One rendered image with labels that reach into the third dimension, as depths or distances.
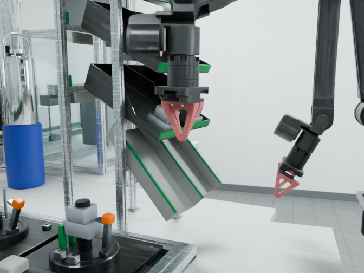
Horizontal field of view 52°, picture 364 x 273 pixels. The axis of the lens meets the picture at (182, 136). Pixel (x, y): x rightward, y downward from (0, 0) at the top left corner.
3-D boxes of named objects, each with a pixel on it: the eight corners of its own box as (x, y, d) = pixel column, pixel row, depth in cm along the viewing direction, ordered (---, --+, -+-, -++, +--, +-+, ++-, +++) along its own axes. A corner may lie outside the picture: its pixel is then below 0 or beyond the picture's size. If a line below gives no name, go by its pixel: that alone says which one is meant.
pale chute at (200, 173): (213, 190, 116) (222, 182, 114) (189, 202, 105) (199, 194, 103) (161, 122, 123) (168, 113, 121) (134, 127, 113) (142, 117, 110)
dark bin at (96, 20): (188, 72, 97) (199, 46, 94) (157, 73, 86) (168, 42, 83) (115, 31, 109) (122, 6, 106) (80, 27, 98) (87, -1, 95)
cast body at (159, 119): (176, 134, 95) (186, 110, 93) (166, 137, 92) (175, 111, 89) (152, 118, 99) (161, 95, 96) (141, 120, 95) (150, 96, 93)
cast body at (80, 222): (103, 232, 77) (102, 199, 76) (89, 240, 73) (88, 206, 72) (72, 225, 80) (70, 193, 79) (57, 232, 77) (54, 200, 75)
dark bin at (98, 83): (188, 134, 100) (198, 109, 97) (158, 141, 89) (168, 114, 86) (117, 86, 112) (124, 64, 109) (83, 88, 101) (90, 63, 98)
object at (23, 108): (46, 122, 164) (41, 33, 158) (21, 127, 152) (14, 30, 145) (23, 121, 170) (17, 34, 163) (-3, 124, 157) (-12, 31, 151)
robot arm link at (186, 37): (200, 18, 63) (201, 23, 68) (158, 18, 63) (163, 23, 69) (199, 60, 64) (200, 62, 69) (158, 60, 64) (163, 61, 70)
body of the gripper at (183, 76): (153, 97, 65) (154, 53, 63) (178, 95, 74) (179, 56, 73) (188, 99, 62) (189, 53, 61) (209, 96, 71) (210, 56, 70)
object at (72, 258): (80, 261, 72) (79, 254, 72) (75, 265, 71) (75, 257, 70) (72, 259, 73) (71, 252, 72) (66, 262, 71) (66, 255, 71)
